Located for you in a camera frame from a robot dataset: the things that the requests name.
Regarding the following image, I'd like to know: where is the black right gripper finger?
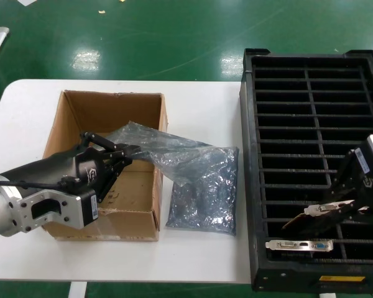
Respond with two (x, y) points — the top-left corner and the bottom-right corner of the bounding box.
(328, 150), (355, 201)
(335, 204), (369, 223)

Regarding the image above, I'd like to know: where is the dark antistatic card bag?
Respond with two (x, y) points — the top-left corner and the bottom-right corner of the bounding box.
(107, 120), (237, 187)

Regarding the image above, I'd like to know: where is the graphics card with silver bracket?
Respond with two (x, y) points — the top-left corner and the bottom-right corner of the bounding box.
(265, 238), (334, 260)
(281, 201), (360, 230)

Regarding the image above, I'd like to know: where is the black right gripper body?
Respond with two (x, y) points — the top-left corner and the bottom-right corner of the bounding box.
(344, 155), (373, 218)

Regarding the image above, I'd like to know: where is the white table leg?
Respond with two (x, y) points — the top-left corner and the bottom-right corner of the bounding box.
(68, 282), (87, 298)

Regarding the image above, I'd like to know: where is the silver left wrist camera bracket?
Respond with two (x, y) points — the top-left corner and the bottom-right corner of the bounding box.
(14, 189), (99, 233)

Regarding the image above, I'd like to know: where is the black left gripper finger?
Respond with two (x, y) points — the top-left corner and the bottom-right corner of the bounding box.
(80, 132), (141, 159)
(96, 156), (134, 204)

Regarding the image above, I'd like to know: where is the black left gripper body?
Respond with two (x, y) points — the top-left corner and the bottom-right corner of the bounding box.
(0, 145), (125, 199)

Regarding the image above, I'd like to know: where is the brown cardboard box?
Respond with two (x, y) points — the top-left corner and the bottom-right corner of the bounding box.
(42, 89), (169, 242)

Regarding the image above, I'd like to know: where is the black slotted container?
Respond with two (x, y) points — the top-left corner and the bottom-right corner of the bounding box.
(239, 48), (373, 294)

